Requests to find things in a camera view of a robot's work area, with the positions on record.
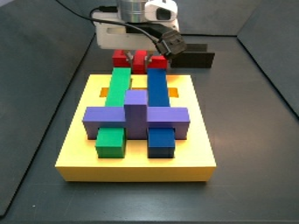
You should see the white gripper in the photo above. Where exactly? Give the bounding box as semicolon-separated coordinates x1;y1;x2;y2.
92;11;178;63

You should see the purple cross-shaped block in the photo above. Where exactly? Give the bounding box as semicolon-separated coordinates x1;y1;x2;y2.
81;90;190;140

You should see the black angled holder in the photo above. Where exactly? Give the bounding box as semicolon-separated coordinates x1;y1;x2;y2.
170;44;215;68

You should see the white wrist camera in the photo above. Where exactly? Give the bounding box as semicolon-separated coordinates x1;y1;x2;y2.
144;0;177;21

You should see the black cable with connector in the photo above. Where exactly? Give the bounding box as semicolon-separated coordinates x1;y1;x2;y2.
53;0;188;61

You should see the red E-shaped block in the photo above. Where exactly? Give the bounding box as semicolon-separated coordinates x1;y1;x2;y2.
112;50;168;74

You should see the yellow wooden base board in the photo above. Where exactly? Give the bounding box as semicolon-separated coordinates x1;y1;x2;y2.
54;74;216;182

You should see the green long block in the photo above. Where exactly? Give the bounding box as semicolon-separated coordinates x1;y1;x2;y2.
94;67;130;158

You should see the blue long block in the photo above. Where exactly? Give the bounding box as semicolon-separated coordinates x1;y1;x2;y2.
146;68;174;158

